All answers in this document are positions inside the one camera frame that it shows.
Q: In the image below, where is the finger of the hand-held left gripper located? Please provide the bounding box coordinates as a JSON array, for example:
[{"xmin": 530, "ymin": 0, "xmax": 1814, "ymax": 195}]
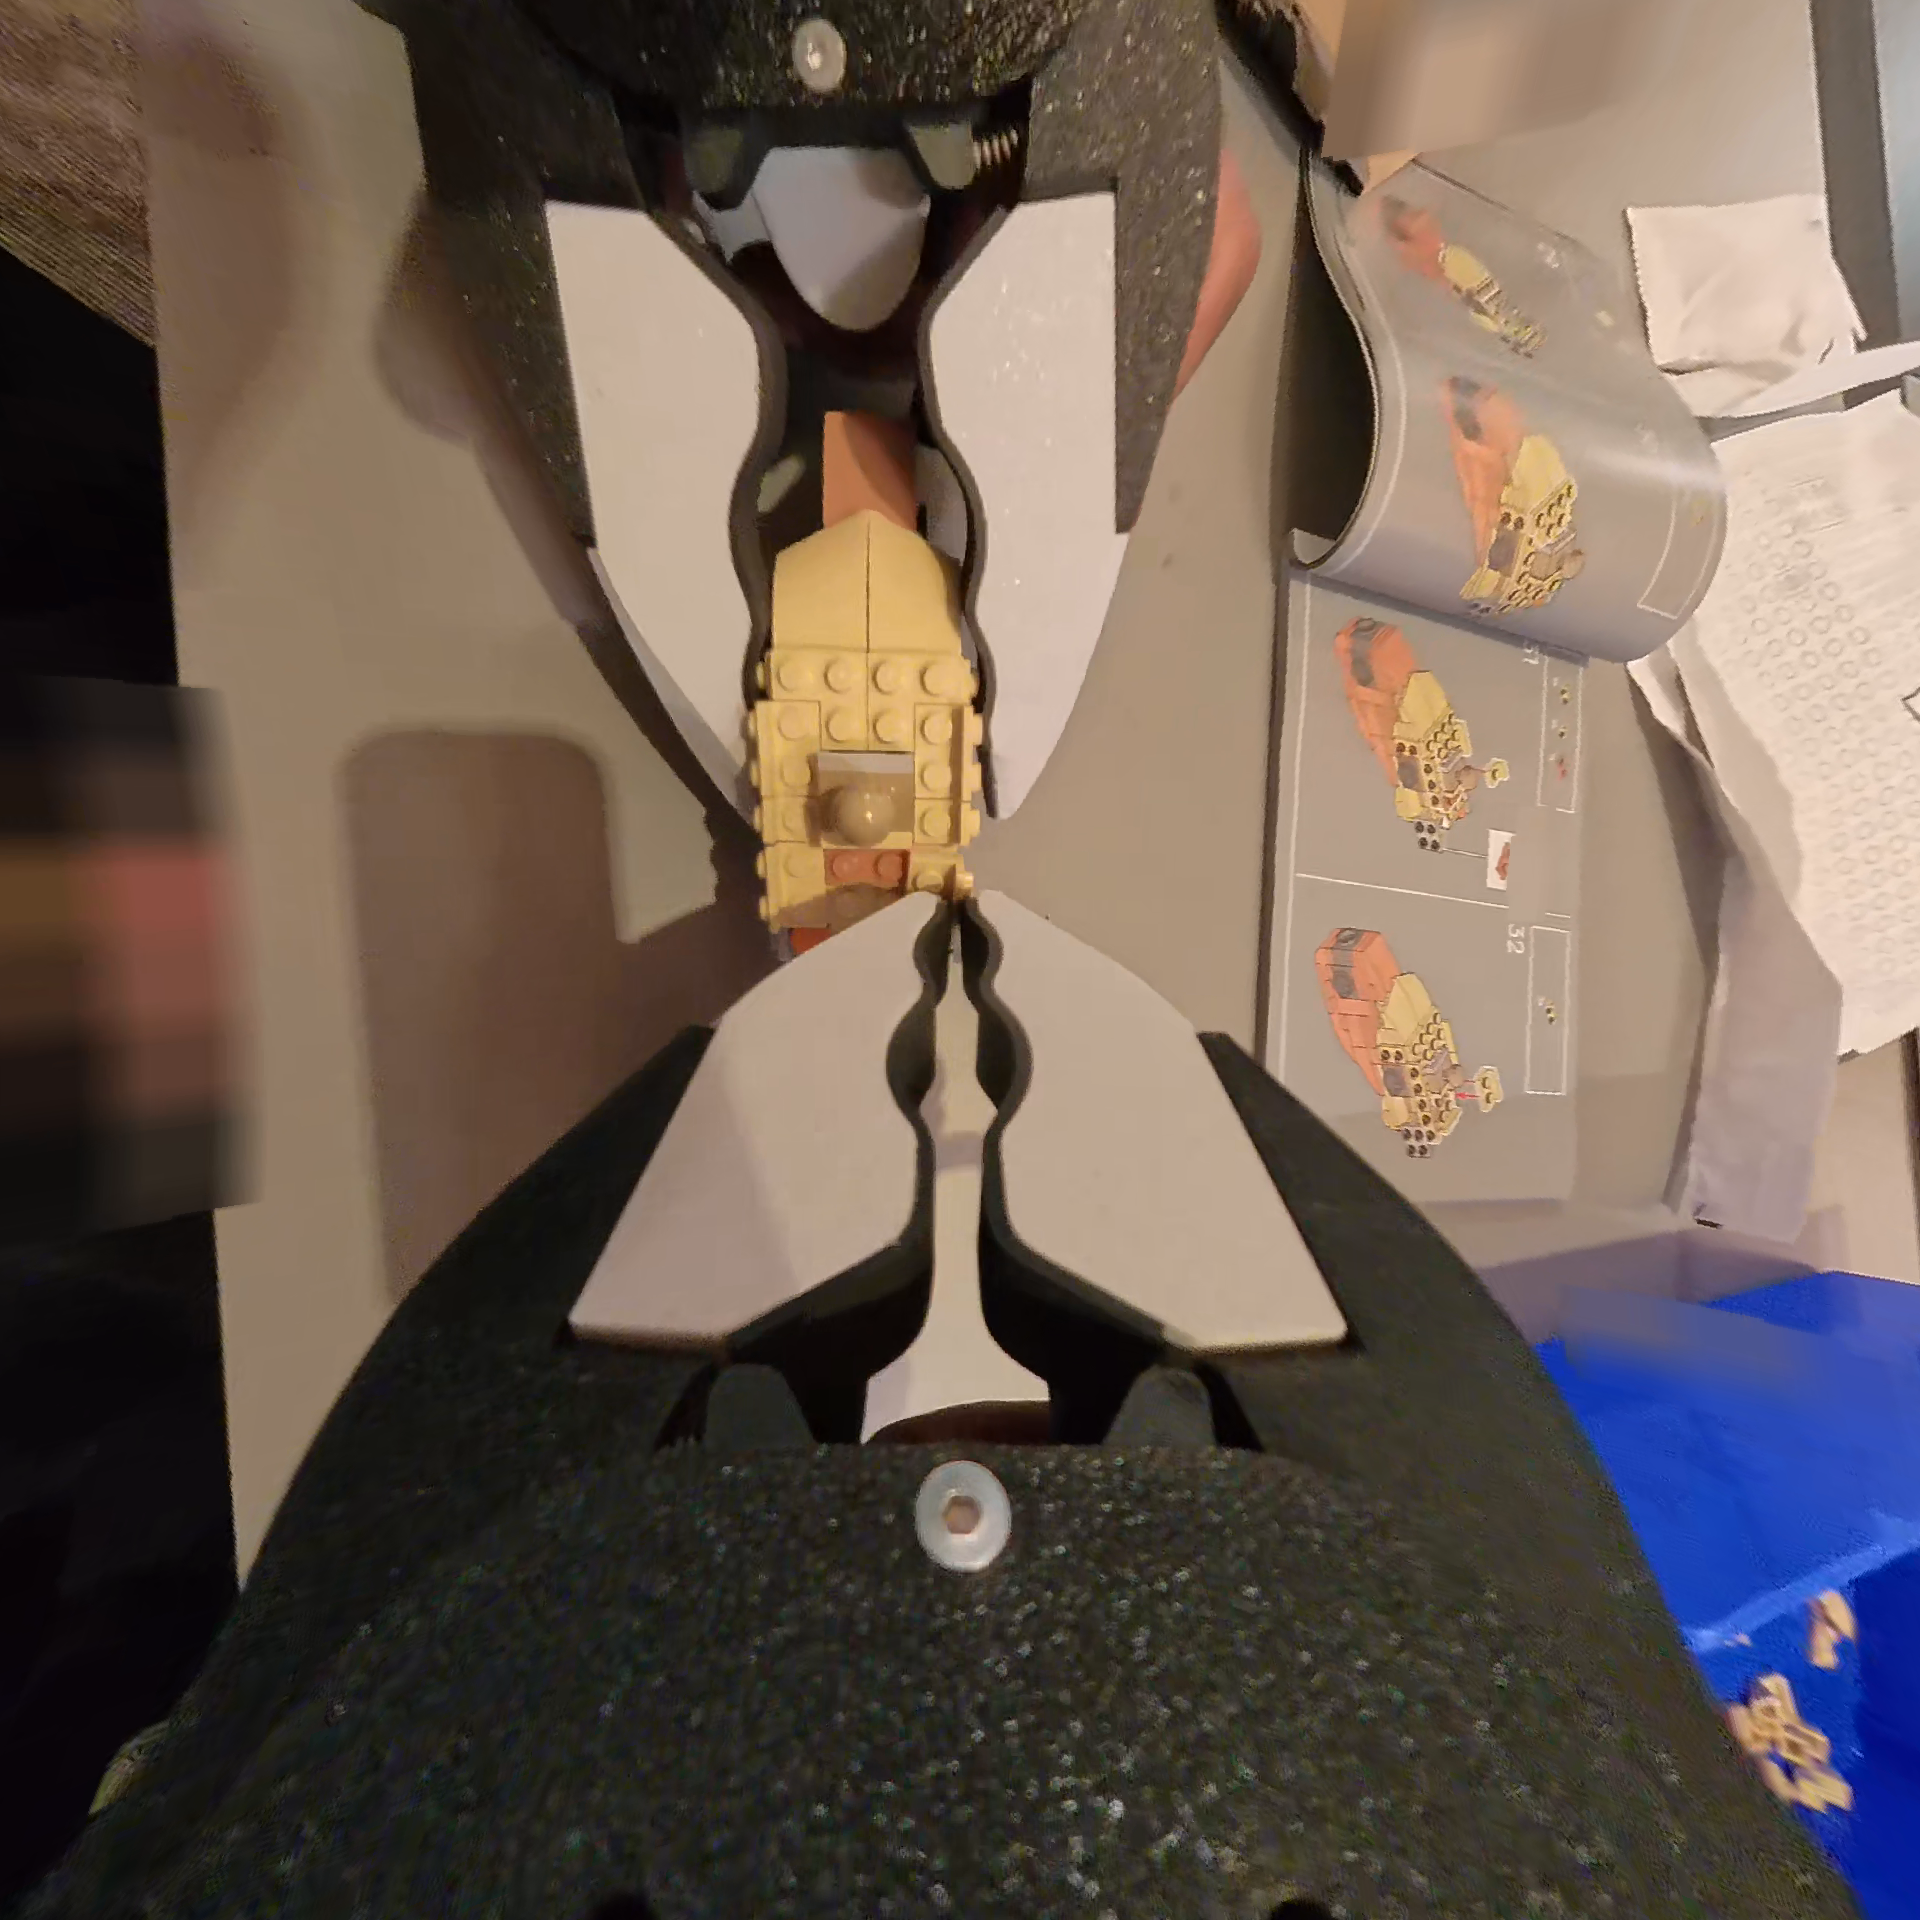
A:
[
  {"xmin": 920, "ymin": 183, "xmax": 1136, "ymax": 888},
  {"xmin": 539, "ymin": 194, "xmax": 789, "ymax": 840}
]

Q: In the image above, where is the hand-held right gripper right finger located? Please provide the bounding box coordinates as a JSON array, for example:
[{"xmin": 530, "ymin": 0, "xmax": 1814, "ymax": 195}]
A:
[{"xmin": 957, "ymin": 890, "xmax": 1348, "ymax": 1351}]

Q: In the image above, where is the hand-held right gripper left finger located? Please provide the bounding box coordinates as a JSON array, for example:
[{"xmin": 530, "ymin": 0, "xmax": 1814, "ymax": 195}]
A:
[{"xmin": 566, "ymin": 890, "xmax": 957, "ymax": 1346}]

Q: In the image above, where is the tan brick-built model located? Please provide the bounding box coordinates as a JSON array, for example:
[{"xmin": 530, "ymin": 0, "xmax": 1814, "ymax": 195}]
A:
[{"xmin": 746, "ymin": 410, "xmax": 994, "ymax": 961}]

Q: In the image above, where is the blue plastic bin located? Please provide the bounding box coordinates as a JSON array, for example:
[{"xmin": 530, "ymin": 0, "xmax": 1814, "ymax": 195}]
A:
[{"xmin": 1530, "ymin": 1266, "xmax": 1920, "ymax": 1863}]

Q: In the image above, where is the grey desk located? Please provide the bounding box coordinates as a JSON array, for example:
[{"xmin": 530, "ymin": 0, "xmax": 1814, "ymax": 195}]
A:
[{"xmin": 141, "ymin": 0, "xmax": 1920, "ymax": 1651}]

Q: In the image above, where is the person's left hand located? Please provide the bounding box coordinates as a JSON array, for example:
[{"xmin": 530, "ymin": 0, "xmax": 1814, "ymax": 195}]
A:
[{"xmin": 1178, "ymin": 141, "xmax": 1259, "ymax": 400}]

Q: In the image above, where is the grey instruction booklet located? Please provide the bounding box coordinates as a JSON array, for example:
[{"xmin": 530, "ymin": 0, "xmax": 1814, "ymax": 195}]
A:
[{"xmin": 1259, "ymin": 157, "xmax": 1731, "ymax": 1209}]

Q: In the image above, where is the plain grey paper bag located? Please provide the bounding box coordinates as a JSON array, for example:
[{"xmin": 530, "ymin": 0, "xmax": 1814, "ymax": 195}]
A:
[{"xmin": 1627, "ymin": 645, "xmax": 1850, "ymax": 1238}]

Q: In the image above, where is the white crumpled paper bag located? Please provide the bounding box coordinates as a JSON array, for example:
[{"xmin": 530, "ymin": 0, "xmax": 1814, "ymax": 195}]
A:
[{"xmin": 1622, "ymin": 191, "xmax": 1872, "ymax": 378}]

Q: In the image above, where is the white circle-print paper bag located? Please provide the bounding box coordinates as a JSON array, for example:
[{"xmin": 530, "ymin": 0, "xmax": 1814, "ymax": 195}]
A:
[{"xmin": 1627, "ymin": 391, "xmax": 1920, "ymax": 1057}]

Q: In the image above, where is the pile of tan bricks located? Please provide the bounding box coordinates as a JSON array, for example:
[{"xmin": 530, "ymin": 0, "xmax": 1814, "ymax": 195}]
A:
[{"xmin": 1726, "ymin": 1591, "xmax": 1869, "ymax": 1816}]

